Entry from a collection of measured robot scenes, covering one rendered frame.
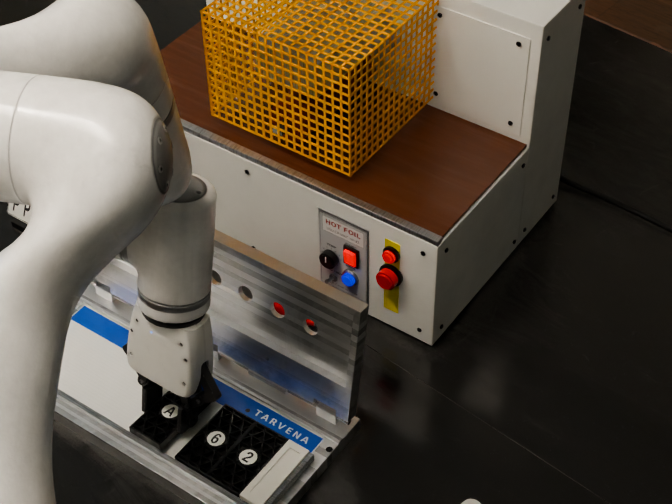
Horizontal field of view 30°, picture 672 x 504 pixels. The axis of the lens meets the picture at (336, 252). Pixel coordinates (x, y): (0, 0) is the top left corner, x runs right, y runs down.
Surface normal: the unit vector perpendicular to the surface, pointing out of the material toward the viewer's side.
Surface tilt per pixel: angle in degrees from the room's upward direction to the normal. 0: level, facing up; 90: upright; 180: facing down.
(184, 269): 83
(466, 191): 0
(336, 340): 81
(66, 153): 44
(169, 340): 75
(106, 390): 0
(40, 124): 37
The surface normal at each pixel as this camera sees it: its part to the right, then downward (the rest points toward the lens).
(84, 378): -0.01, -0.72
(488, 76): -0.57, 0.57
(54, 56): 0.38, 0.44
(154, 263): -0.41, 0.48
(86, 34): 0.54, 0.03
